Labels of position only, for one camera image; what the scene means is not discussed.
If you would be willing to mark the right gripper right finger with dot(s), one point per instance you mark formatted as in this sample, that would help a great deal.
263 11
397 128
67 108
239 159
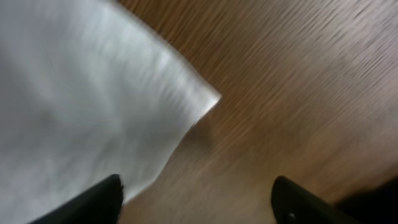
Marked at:
292 204

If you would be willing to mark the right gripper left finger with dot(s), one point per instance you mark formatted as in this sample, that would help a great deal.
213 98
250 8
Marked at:
100 204

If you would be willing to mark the white t-shirt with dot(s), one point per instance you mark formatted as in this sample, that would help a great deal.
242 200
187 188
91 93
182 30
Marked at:
87 90

